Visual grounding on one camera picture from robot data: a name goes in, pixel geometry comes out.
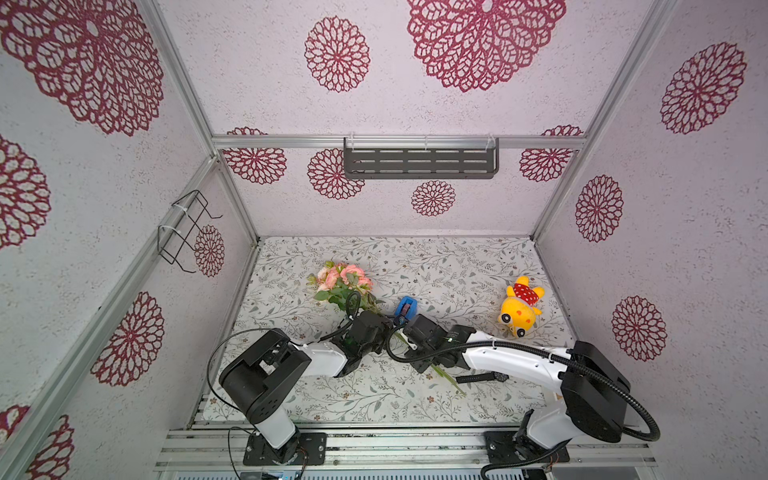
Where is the blue tape dispenser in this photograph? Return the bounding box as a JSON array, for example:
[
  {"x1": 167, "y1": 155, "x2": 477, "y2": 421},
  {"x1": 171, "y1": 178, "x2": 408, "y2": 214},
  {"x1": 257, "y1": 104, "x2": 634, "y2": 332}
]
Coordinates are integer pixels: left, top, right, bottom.
[{"x1": 394, "y1": 296, "x2": 418, "y2": 323}]

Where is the pink artificial flower bouquet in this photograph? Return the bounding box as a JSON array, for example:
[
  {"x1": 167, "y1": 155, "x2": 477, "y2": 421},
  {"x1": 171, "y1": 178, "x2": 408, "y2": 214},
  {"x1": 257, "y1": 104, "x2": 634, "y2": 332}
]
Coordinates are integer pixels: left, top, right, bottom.
[{"x1": 307, "y1": 260, "x2": 467, "y2": 395}]

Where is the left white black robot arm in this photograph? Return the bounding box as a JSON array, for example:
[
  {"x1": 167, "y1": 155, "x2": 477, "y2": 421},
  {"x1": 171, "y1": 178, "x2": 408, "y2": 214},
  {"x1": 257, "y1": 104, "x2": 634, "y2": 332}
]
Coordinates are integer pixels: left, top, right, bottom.
[{"x1": 219, "y1": 310, "x2": 393, "y2": 451}]

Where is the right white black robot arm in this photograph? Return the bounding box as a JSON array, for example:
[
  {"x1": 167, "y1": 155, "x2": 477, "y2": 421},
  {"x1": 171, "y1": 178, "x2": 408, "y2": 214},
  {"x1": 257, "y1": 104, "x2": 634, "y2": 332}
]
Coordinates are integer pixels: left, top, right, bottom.
[{"x1": 402, "y1": 315, "x2": 629, "y2": 456}]

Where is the black wristwatch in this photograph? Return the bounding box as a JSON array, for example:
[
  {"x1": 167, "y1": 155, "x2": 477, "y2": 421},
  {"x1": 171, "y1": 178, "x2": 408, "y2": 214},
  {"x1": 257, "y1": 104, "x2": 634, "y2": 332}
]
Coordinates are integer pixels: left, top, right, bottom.
[{"x1": 455, "y1": 372, "x2": 509, "y2": 384}]

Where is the yellow plush toy red hat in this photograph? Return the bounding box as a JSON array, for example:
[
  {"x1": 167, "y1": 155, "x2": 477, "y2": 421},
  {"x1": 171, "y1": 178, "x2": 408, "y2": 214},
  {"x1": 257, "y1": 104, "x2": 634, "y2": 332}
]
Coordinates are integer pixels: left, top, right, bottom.
[{"x1": 498, "y1": 276, "x2": 546, "y2": 338}]

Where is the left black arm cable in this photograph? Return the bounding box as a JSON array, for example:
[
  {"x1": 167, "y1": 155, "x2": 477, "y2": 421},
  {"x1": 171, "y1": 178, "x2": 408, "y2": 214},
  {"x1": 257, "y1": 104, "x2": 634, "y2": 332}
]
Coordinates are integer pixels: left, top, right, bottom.
[{"x1": 206, "y1": 290, "x2": 362, "y2": 480}]

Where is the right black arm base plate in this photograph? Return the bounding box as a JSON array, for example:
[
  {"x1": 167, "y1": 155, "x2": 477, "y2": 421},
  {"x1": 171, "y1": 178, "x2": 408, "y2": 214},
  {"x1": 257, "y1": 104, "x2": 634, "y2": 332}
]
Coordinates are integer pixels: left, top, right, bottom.
[{"x1": 483, "y1": 430, "x2": 571, "y2": 464}]

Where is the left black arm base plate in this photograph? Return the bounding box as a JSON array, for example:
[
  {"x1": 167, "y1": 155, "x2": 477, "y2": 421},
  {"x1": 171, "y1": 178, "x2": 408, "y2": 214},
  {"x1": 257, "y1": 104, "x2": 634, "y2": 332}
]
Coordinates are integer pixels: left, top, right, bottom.
[{"x1": 243, "y1": 432, "x2": 328, "y2": 467}]

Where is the grey wall shelf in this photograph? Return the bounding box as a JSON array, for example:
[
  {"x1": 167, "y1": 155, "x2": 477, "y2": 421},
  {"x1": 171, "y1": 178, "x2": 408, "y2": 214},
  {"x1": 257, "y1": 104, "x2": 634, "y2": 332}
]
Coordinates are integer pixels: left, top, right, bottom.
[{"x1": 342, "y1": 138, "x2": 499, "y2": 180}]

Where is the black wire wall rack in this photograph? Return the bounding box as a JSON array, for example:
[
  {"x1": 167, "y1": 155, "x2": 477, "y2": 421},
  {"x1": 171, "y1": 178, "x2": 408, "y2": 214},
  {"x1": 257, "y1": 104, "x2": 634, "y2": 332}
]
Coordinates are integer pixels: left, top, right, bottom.
[{"x1": 155, "y1": 189, "x2": 223, "y2": 274}]

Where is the right black corrugated cable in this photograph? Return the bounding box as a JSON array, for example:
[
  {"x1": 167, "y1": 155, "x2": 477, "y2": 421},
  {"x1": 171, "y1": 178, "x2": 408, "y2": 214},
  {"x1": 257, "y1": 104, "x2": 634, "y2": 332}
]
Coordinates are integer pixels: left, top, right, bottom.
[{"x1": 385, "y1": 323, "x2": 661, "y2": 480}]

